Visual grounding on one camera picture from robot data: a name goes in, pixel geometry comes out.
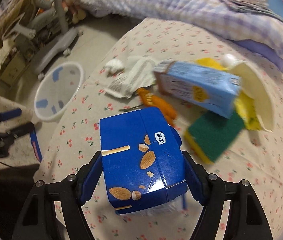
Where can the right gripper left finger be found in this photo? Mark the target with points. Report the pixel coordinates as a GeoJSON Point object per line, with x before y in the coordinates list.
{"type": "Point", "coordinates": [37, 219]}

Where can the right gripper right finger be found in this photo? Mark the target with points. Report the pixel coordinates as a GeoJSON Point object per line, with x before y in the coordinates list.
{"type": "Point", "coordinates": [246, 217]}

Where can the green yellow scrub sponge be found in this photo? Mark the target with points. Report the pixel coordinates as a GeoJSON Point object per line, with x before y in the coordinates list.
{"type": "Point", "coordinates": [211, 134]}

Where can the yellow snack bag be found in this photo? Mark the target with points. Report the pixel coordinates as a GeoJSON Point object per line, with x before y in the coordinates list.
{"type": "Point", "coordinates": [245, 106]}

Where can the small white tissue ball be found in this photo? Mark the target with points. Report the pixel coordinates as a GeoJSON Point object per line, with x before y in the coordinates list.
{"type": "Point", "coordinates": [113, 66]}

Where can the dark blue almond carton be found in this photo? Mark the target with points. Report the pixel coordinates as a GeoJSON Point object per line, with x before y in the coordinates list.
{"type": "Point", "coordinates": [143, 165]}

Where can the orange wrapper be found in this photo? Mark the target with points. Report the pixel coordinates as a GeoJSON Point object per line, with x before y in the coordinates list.
{"type": "Point", "coordinates": [151, 100]}

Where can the light blue milk carton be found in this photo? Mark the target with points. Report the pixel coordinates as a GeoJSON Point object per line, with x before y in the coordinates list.
{"type": "Point", "coordinates": [209, 88]}

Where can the white paper bowl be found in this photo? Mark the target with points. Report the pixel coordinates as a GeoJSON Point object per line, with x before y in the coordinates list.
{"type": "Point", "coordinates": [253, 86]}

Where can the silver torn wrapper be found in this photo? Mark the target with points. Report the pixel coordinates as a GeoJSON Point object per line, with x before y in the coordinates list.
{"type": "Point", "coordinates": [138, 73]}

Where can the white green small bottle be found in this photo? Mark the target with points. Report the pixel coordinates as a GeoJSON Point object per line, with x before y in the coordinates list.
{"type": "Point", "coordinates": [229, 61]}

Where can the white patterned trash bin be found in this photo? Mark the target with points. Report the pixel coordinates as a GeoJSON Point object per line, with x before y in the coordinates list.
{"type": "Point", "coordinates": [57, 89]}

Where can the cardboard box under desk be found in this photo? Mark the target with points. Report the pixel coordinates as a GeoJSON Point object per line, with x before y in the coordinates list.
{"type": "Point", "coordinates": [14, 69]}

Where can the grey ergonomic chair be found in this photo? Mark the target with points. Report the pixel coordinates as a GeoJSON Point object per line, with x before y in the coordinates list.
{"type": "Point", "coordinates": [49, 33]}

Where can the purple bed sheet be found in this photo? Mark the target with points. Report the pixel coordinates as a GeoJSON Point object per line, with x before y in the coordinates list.
{"type": "Point", "coordinates": [263, 50]}

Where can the plaid purple duvet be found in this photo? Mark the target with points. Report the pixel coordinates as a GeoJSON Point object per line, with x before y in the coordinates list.
{"type": "Point", "coordinates": [212, 15]}

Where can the folded striped cloth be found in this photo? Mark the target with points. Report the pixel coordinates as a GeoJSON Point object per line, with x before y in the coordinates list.
{"type": "Point", "coordinates": [256, 7]}

